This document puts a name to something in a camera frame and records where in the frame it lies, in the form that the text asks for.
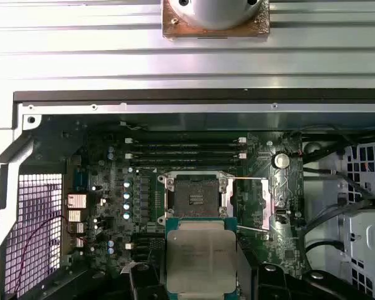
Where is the black RAM slot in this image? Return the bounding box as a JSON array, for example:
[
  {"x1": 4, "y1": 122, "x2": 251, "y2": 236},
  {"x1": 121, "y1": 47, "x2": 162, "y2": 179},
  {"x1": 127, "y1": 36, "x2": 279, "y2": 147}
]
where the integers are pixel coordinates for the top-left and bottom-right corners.
[
  {"x1": 129, "y1": 158, "x2": 243, "y2": 166},
  {"x1": 124, "y1": 151, "x2": 248, "y2": 159},
  {"x1": 124, "y1": 137, "x2": 248, "y2": 145},
  {"x1": 129, "y1": 144, "x2": 243, "y2": 151}
]

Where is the perforated metal drive cage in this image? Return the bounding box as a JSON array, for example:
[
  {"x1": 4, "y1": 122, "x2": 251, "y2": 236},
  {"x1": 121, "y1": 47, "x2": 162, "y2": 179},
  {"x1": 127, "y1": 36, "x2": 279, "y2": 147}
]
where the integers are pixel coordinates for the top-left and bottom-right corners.
[{"x1": 337, "y1": 124, "x2": 375, "y2": 300}]

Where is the black cable with connector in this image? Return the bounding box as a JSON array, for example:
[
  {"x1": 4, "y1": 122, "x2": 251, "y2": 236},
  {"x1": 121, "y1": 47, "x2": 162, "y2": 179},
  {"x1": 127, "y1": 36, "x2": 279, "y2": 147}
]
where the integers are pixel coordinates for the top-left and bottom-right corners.
[{"x1": 302, "y1": 167, "x2": 375, "y2": 209}]

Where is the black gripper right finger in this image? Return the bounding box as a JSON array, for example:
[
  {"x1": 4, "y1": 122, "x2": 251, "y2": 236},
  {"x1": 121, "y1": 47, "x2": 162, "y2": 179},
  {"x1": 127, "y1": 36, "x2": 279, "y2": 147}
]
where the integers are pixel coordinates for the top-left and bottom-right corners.
[{"x1": 237, "y1": 246, "x2": 358, "y2": 300}]

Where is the green motherboard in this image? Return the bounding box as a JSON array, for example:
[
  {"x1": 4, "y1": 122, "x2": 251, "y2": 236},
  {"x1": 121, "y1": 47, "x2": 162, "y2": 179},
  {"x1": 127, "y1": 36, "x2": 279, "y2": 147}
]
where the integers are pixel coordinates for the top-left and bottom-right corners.
[{"x1": 64, "y1": 129, "x2": 304, "y2": 282}]

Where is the CPU socket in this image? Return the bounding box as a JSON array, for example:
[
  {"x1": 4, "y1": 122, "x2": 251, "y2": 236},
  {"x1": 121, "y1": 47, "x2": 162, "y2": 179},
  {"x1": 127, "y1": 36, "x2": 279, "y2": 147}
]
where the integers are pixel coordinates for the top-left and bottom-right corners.
[{"x1": 164, "y1": 171, "x2": 236, "y2": 220}]

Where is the silver coin battery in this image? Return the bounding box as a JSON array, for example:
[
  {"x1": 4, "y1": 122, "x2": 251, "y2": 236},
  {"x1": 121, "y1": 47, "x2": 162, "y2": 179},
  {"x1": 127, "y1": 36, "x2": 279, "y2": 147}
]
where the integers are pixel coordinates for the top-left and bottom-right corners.
[{"x1": 271, "y1": 151, "x2": 291, "y2": 169}]

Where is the silver CPU green substrate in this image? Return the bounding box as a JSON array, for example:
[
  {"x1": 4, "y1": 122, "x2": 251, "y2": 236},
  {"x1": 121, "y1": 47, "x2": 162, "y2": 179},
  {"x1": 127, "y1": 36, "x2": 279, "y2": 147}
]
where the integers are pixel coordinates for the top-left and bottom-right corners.
[{"x1": 164, "y1": 217, "x2": 239, "y2": 300}]

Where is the metal socket cover frame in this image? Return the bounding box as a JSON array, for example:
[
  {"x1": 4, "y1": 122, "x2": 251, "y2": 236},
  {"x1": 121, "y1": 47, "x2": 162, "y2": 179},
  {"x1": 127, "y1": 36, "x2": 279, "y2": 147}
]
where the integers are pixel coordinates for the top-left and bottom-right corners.
[{"x1": 227, "y1": 176, "x2": 276, "y2": 234}]

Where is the black round knob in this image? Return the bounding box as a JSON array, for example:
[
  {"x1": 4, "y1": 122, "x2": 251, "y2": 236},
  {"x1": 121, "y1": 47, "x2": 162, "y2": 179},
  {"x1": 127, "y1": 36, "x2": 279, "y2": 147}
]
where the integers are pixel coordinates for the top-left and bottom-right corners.
[{"x1": 302, "y1": 141, "x2": 323, "y2": 157}]

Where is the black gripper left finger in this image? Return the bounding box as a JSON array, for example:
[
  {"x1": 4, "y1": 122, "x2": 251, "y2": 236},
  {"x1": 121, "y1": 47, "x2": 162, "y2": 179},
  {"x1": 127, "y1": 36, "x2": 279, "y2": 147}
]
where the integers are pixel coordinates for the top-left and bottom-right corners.
[{"x1": 126, "y1": 264, "x2": 168, "y2": 300}]

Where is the grey flat cable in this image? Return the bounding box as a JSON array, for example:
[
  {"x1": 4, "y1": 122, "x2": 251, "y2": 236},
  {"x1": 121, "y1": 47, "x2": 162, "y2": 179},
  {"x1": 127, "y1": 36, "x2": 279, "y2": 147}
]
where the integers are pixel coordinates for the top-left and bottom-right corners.
[{"x1": 302, "y1": 202, "x2": 359, "y2": 240}]

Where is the black curved cable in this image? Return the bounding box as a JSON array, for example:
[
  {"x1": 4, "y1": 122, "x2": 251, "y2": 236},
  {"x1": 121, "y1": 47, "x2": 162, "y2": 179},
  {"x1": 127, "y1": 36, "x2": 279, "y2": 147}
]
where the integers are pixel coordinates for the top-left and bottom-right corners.
[{"x1": 304, "y1": 239, "x2": 344, "y2": 262}]

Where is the black PC case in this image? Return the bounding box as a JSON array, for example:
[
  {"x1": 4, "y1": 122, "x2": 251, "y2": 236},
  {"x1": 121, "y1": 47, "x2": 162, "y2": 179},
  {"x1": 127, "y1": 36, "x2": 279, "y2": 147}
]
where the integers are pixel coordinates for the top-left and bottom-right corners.
[{"x1": 0, "y1": 90, "x2": 375, "y2": 300}]

